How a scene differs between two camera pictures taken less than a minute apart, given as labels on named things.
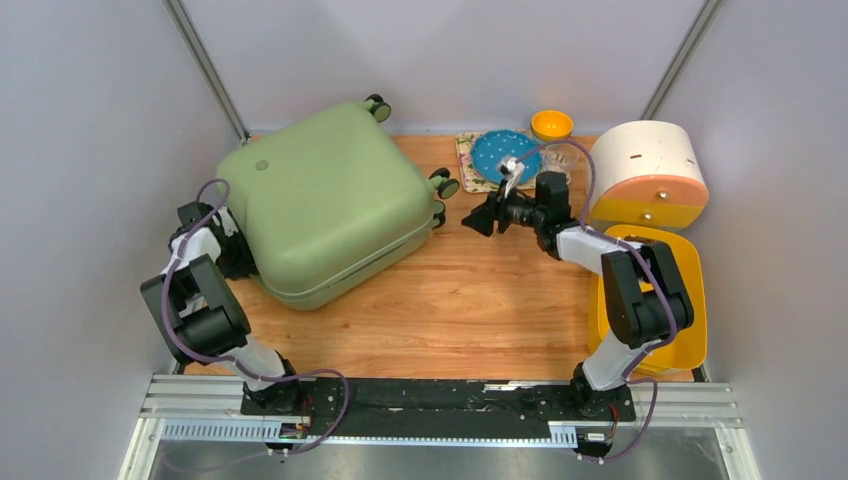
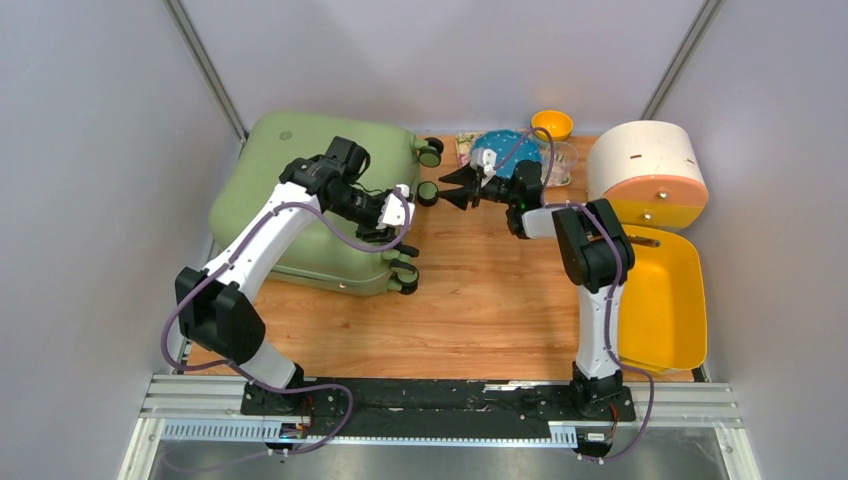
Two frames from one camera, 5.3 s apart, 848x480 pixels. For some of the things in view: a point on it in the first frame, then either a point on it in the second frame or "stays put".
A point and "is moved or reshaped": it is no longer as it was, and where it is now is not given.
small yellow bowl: x=551 y=125 stays put
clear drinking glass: x=561 y=157 stays put
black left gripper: x=248 y=267 -> x=375 y=234
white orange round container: x=648 y=176 stays put
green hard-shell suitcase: x=327 y=202 is moved or reshaped
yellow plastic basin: x=687 y=348 stays put
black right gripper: x=481 y=219 -> x=469 y=178
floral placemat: x=555 y=157 stays put
